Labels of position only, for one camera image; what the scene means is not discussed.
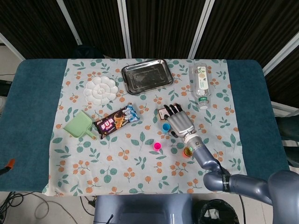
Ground white flower-shaped paint palette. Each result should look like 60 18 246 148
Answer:
83 76 119 106

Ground white partition frame post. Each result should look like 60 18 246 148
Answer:
116 0 133 59
263 30 299 76
56 0 83 46
188 0 215 59
0 32 26 61

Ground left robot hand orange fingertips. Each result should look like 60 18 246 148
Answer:
0 158 16 177

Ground blue-grey robot torso base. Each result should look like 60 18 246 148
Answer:
93 195 194 224

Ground dark slatted partition panel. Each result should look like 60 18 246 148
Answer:
195 0 299 68
0 0 80 60
265 45 299 108
126 0 207 59
63 0 127 59

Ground brown chocolate snack packet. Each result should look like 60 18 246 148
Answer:
93 102 141 140

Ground small pink yellow cardboard box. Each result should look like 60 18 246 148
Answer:
157 105 185 122

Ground teal table cover cloth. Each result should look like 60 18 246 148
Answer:
0 58 292 194

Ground rectangular stainless steel tray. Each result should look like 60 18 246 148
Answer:
121 59 175 95

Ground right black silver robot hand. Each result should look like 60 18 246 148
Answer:
163 103 196 139

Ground clear plastic bottle white cap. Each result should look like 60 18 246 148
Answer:
188 62 212 110

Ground black floor cable plug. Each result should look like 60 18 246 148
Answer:
80 196 96 212

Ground dark chair back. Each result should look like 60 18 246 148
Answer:
71 45 106 59

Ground floral leaf print tablecloth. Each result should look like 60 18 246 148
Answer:
42 58 249 196

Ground orange plastic cup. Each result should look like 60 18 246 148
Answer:
181 146 195 159

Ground light green plastic scoop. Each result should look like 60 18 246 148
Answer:
63 110 98 140

